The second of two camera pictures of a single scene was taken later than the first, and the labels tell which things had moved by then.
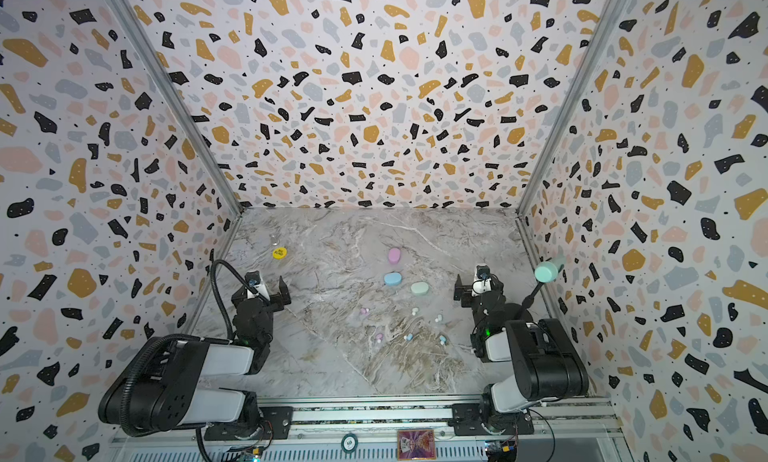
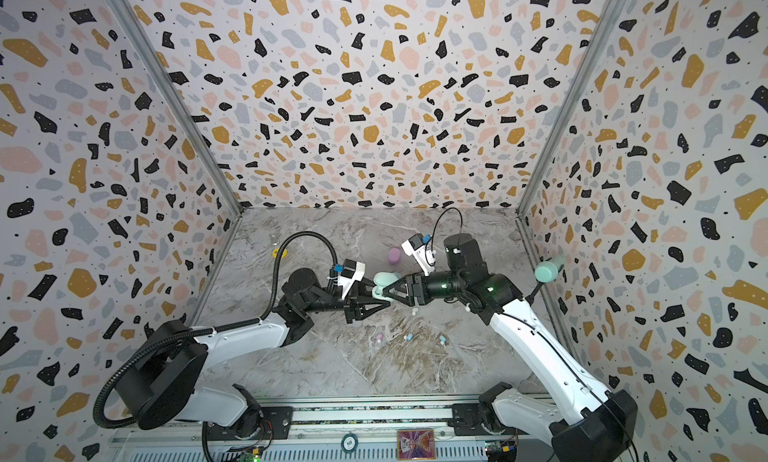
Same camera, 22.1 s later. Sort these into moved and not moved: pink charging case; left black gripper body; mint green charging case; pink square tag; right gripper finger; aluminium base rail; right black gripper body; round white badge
Moved: left black gripper body; mint green charging case; right gripper finger; right black gripper body
Not moved: aluminium base rail; pink square tag; pink charging case; round white badge
